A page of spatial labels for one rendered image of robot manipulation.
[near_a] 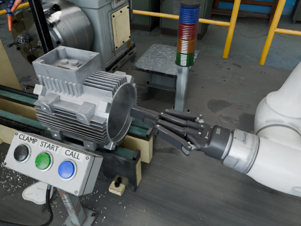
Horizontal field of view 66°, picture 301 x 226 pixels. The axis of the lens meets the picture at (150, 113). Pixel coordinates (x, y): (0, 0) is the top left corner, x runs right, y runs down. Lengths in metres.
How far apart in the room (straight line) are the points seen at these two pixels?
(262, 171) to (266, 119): 0.15
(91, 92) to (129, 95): 0.14
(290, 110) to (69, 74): 0.51
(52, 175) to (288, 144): 0.47
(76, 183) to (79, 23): 0.69
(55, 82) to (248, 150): 0.46
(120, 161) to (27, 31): 0.61
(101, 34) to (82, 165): 0.75
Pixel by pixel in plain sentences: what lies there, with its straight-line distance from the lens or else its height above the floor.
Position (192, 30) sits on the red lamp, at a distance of 0.73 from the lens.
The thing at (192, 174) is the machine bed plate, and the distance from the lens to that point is 0.74.
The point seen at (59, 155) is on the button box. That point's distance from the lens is 0.44.
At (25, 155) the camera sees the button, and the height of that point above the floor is 1.07.
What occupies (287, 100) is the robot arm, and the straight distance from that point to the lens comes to 0.62.
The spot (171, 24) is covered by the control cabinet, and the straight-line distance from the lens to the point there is 3.84.
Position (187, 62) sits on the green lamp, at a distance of 0.77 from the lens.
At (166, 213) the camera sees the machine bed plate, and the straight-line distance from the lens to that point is 0.67.
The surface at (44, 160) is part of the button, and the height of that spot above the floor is 1.07.
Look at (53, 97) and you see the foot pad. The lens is 0.59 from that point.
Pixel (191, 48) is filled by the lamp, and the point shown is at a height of 1.09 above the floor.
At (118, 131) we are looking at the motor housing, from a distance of 0.66.
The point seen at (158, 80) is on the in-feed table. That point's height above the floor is 0.83.
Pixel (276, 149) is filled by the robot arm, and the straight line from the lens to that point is 0.54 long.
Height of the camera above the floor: 1.39
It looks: 39 degrees down
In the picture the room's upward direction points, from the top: straight up
